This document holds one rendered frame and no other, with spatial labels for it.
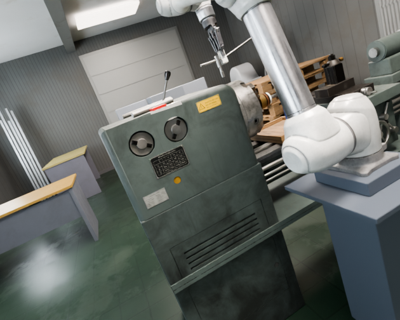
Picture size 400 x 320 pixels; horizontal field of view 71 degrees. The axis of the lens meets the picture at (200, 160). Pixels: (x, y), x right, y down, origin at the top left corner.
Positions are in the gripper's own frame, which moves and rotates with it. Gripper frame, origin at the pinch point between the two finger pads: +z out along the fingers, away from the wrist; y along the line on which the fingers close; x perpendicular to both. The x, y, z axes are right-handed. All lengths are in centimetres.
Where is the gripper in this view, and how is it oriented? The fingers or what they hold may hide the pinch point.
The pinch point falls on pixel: (223, 56)
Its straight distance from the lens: 158.3
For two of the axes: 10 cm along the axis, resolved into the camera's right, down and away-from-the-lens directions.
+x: -8.9, 4.1, -2.2
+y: -2.5, -0.2, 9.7
